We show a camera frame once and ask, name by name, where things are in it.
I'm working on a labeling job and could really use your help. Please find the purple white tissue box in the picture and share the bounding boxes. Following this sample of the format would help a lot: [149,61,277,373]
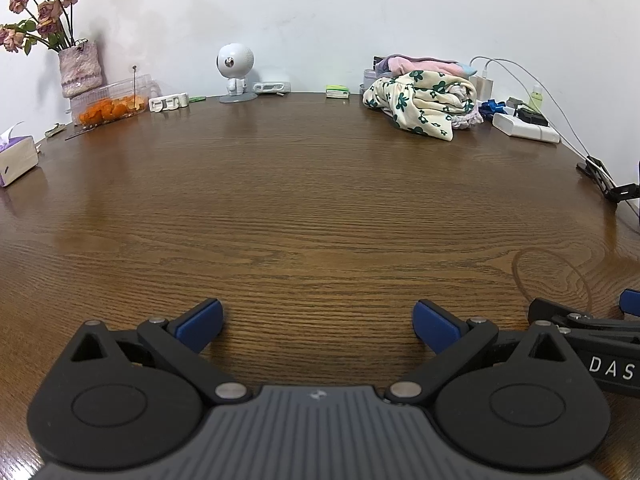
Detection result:
[0,121,40,188]

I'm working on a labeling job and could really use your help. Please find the pile of tangerines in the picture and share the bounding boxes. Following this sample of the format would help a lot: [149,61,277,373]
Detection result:
[79,95,147,126]

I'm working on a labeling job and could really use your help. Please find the black clamp holder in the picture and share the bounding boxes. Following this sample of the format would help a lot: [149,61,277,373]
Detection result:
[576,156,640,202]

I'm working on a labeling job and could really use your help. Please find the white charging cable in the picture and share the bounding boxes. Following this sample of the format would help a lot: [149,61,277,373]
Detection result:
[470,56,601,161]
[482,57,618,183]

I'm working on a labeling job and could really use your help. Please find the dried rose bouquet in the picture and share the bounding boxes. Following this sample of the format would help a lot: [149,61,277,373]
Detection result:
[0,0,83,56]

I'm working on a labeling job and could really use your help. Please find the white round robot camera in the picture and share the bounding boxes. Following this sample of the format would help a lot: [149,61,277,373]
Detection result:
[216,42,259,104]

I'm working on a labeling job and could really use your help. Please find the white charger adapter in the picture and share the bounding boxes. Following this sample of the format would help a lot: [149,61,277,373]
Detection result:
[472,75,496,101]

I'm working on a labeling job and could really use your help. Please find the black charging dock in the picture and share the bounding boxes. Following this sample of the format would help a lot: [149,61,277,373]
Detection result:
[515,106,549,127]

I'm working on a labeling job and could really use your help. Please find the clear plastic box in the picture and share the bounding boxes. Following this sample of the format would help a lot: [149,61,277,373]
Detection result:
[70,74,153,127]

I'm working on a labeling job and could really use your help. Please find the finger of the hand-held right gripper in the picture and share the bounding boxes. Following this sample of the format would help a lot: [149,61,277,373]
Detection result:
[619,288,640,318]
[528,297,598,335]

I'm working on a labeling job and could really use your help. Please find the cream green floral pants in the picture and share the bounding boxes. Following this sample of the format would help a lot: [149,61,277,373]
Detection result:
[362,71,478,142]

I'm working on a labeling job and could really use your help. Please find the white plastic clip device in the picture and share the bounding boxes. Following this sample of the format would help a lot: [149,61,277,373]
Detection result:
[149,92,190,113]

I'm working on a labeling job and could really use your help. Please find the blue lanyard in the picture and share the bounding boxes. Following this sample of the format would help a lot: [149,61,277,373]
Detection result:
[479,99,516,117]

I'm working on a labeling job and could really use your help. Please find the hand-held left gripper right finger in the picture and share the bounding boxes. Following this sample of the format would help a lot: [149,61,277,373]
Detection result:
[384,299,571,406]

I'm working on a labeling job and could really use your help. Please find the pink blue purple shirt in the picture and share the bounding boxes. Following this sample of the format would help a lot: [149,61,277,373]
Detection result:
[374,54,477,78]

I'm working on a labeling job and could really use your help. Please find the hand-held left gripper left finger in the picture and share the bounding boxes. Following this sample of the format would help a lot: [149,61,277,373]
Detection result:
[70,298,251,405]

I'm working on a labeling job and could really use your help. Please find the pink knitted vase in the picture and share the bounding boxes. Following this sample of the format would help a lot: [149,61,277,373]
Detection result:
[58,41,103,99]

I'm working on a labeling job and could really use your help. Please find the white power strip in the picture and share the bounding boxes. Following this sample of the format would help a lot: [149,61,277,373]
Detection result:
[492,112,561,144]

